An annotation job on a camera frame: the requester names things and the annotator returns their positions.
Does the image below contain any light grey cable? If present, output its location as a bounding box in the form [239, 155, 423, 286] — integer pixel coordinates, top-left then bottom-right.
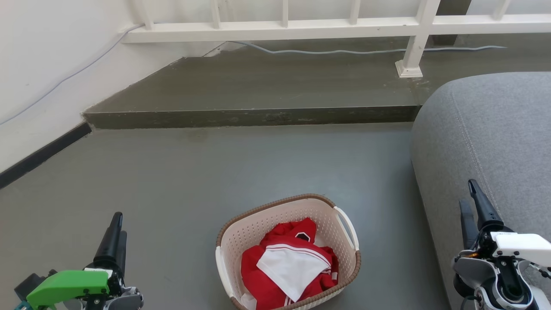
[0, 24, 145, 126]
[230, 40, 508, 56]

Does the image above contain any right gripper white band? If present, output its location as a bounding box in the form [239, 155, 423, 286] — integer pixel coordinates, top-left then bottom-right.
[458, 179, 551, 267]

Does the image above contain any cream perforated laundry basket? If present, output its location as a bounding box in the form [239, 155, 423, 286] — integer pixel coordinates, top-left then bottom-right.
[215, 194, 362, 310]

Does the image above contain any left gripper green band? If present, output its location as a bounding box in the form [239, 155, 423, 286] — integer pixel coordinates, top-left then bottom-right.
[26, 212, 130, 310]

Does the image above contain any black wall baseboard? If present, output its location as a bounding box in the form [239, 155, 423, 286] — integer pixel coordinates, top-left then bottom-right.
[0, 122, 93, 190]

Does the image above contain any white wooden railing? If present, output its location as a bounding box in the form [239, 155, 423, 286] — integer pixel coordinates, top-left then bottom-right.
[123, 0, 551, 79]

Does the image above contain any red and white garment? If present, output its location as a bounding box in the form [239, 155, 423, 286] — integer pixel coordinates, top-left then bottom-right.
[240, 217, 340, 310]

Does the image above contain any grey fabric sofa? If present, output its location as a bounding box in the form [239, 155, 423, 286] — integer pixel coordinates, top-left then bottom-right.
[411, 71, 551, 310]

